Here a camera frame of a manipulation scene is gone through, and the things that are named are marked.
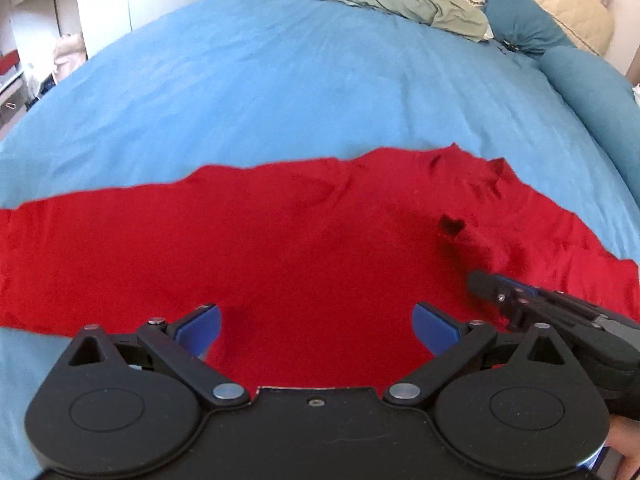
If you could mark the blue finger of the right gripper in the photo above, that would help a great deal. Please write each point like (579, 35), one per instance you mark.
(495, 285)

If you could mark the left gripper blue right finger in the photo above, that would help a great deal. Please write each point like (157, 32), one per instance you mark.
(446, 337)

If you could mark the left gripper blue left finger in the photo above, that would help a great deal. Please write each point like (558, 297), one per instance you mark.
(188, 337)

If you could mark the red knit sweater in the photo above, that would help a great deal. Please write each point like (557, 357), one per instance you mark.
(315, 266)

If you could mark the person's right hand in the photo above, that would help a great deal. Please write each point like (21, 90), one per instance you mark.
(624, 438)

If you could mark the teal folded duvet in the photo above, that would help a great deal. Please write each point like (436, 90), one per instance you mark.
(604, 101)

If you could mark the blue bed sheet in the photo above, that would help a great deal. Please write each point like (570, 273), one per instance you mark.
(250, 83)

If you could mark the dark teal pillow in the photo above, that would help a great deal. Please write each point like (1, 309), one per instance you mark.
(524, 26)

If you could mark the white cluttered shelf unit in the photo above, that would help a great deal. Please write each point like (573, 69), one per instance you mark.
(47, 38)

